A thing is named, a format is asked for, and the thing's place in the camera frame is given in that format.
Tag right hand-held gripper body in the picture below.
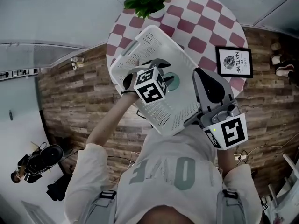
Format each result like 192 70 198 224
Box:
183 67 249 151

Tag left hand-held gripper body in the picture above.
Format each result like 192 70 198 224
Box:
134 60 168 106

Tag green cup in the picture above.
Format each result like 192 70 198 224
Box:
163 72 181 91

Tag white perforated plastic basket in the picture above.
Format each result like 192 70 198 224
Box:
109 24 207 137

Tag person's right forearm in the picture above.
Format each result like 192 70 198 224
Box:
216 147 237 180

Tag person's left forearm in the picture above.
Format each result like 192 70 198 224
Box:
86 92 139 147

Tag person's left hand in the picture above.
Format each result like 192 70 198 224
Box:
122 66 141 94

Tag white plant pot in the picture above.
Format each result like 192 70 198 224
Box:
150 9 167 21

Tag black framed leaf picture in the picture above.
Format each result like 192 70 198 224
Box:
215 46 254 79

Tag round checkered table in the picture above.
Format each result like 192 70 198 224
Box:
106 0 249 98

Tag person's white printed shirt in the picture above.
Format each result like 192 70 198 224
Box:
64 124 263 224

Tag small pale figurines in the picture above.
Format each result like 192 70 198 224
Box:
71 56 85 71

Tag white shoe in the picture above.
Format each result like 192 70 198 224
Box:
271 54 288 65

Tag white rack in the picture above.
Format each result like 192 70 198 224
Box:
261 152 299 224

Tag grey shoulder strap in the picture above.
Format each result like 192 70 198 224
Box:
216 189 247 224
90 190 117 224

